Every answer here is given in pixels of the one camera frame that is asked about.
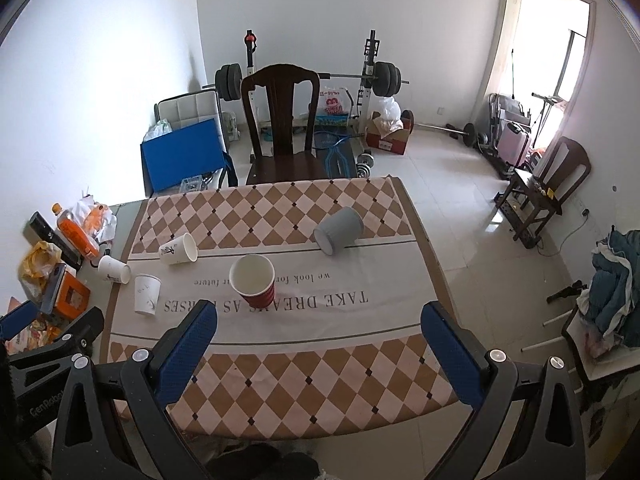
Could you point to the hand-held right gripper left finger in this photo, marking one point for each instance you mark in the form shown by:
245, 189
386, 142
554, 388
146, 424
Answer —
186, 347

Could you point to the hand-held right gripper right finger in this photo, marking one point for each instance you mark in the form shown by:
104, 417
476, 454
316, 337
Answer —
450, 355

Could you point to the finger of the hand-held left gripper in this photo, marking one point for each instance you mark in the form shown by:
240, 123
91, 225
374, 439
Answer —
17, 318
75, 330

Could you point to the grey cup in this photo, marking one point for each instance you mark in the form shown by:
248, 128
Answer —
339, 230

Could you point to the red paper cup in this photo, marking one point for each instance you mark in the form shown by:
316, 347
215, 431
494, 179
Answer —
257, 296

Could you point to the white paper cup large print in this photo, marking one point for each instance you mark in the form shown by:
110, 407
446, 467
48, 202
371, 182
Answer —
176, 251

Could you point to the snack packet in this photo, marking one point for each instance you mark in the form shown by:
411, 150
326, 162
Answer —
37, 332

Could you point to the orange box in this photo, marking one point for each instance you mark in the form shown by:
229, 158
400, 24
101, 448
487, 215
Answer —
72, 296

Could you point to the yellow plastic bag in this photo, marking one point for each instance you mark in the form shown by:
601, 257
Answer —
36, 267

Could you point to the long black box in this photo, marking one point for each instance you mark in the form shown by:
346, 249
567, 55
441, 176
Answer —
47, 237

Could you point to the orange drink bottle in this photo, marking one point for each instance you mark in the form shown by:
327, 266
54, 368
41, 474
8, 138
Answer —
75, 232

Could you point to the crumpled snack bag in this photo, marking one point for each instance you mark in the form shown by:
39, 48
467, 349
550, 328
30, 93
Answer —
95, 217

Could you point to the checked tablecloth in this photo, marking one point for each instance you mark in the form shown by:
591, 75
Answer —
310, 365

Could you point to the white chair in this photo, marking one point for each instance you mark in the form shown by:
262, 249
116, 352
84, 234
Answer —
582, 357

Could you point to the pile of clothes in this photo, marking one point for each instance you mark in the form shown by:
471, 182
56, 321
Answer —
615, 280

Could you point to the blue board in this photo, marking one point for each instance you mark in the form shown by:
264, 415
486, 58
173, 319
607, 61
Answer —
181, 157

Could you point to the small dumbbell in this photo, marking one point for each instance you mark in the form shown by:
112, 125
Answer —
365, 165

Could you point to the white plastic bag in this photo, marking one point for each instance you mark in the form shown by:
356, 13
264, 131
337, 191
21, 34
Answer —
157, 130
387, 110

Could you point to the dark wooden chair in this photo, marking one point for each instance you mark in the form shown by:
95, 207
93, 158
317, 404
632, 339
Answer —
565, 170
281, 110

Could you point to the red cardboard box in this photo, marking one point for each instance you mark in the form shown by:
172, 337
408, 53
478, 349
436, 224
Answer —
392, 142

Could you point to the pink suitcase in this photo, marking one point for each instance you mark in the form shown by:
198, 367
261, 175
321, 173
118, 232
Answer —
515, 144

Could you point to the thin barbell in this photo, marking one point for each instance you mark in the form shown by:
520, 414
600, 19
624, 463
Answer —
469, 134

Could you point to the grey padded chair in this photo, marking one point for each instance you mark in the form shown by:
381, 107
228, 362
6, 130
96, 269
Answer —
187, 106

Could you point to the barbell with black plates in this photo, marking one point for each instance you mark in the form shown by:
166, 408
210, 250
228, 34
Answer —
229, 82

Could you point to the red printed plastic bag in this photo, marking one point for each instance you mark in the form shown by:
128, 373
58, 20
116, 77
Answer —
332, 104

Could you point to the white weight rack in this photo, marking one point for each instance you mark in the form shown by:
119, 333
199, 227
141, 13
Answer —
371, 57

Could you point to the grey folding frame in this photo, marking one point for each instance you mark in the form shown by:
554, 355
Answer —
502, 107

